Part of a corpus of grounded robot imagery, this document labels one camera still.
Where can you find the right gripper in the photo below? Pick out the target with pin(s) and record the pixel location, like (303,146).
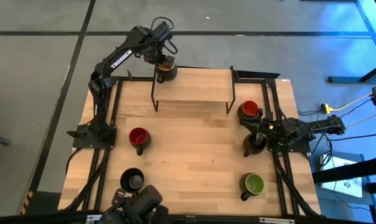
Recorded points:
(266,127)

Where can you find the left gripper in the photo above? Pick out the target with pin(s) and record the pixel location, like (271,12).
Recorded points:
(157,51)

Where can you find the black mug yellow inside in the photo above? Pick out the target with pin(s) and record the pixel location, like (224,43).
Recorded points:
(167,75)

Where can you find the black mug orange inside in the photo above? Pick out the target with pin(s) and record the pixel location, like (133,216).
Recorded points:
(250,108)

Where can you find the black mug dark red inside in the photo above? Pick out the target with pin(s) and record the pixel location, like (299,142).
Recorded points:
(138,136)

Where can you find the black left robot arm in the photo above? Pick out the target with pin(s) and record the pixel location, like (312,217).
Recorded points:
(121,59)

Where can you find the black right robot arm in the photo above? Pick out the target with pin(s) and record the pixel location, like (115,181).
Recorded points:
(325,124)

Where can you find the wooden shelf riser black legs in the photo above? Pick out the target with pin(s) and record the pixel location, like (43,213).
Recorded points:
(194,84)

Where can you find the black mug green inside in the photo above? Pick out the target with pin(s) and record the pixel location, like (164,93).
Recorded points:
(254,183)

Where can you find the black triangular panel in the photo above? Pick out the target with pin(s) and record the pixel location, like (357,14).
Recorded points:
(256,74)

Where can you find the yellow power plug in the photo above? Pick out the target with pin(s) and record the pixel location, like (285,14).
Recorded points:
(326,108)

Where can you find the black desk beam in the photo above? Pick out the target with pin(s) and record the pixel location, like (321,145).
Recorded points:
(346,170)

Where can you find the white box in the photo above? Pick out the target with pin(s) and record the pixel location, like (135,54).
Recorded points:
(342,180)

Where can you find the black mug grey inside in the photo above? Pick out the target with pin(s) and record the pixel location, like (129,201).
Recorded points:
(128,178)

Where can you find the black blurry equipment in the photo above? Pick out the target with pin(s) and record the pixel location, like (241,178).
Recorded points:
(141,202)

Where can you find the hazard striped floor plate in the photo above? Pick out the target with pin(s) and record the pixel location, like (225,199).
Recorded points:
(45,203)

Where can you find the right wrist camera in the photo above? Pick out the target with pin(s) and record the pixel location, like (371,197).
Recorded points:
(268,115)

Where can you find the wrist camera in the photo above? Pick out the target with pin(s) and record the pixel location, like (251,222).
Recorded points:
(268,115)
(163,30)

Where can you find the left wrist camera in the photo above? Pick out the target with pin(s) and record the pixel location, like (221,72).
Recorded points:
(163,30)

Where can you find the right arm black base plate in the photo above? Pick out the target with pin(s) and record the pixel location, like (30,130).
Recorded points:
(302,146)

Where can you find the black aluminium table frame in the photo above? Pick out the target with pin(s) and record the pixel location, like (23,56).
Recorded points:
(118,102)

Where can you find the silver aluminium bracket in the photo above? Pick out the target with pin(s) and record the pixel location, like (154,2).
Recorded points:
(276,220)
(93,217)

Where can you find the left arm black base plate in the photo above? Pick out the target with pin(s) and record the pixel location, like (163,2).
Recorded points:
(82,141)

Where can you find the blue-lit desk frame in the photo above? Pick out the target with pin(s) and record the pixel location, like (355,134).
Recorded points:
(371,34)

